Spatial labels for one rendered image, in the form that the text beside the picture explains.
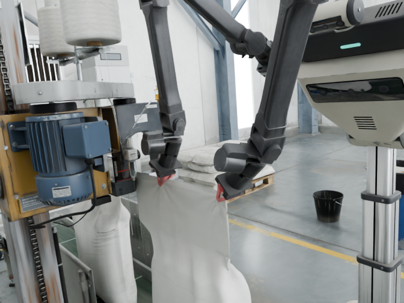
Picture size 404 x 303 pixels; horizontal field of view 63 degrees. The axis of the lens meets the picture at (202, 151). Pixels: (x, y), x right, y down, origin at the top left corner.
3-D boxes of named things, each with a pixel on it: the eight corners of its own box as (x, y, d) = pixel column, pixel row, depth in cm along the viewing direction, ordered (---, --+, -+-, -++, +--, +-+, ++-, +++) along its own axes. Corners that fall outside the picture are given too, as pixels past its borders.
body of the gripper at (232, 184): (212, 179, 87) (226, 163, 82) (238, 171, 94) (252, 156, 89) (225, 199, 85) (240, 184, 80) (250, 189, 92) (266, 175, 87)
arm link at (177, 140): (186, 139, 104) (178, 130, 108) (167, 141, 100) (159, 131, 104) (181, 157, 108) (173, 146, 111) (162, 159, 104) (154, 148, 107)
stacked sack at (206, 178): (249, 176, 431) (249, 165, 429) (215, 189, 387) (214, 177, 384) (225, 172, 462) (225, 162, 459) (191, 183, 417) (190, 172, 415)
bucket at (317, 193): (348, 217, 334) (348, 193, 330) (335, 226, 315) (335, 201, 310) (321, 211, 356) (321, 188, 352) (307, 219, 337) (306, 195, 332)
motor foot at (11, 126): (64, 147, 97) (59, 118, 95) (20, 154, 89) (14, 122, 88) (53, 145, 104) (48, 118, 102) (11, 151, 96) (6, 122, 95)
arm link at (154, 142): (186, 118, 101) (172, 113, 108) (152, 119, 95) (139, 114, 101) (183, 155, 104) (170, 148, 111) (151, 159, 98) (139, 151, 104)
